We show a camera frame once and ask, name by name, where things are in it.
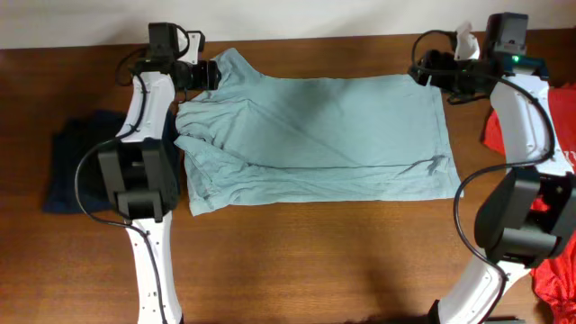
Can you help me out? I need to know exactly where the light blue grey t-shirt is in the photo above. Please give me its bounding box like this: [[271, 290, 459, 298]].
[[175, 49, 460, 216]]

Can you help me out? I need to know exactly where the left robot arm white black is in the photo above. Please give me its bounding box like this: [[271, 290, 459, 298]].
[[97, 22, 221, 323]]

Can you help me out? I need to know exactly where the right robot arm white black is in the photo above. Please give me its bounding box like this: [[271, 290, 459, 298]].
[[409, 12, 575, 323]]

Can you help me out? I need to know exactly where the folded dark navy garment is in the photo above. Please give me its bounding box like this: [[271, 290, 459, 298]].
[[42, 110, 148, 214]]

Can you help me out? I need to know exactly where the red t-shirt white print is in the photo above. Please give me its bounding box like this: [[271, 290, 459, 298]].
[[481, 84, 575, 324]]

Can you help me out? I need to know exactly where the right black cable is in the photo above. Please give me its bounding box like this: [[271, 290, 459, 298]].
[[409, 29, 557, 324]]

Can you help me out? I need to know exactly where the black cable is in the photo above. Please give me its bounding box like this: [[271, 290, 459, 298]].
[[409, 29, 557, 324], [74, 24, 193, 324]]

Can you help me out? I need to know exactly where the left black cable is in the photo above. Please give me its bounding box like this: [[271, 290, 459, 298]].
[[74, 24, 193, 324]]

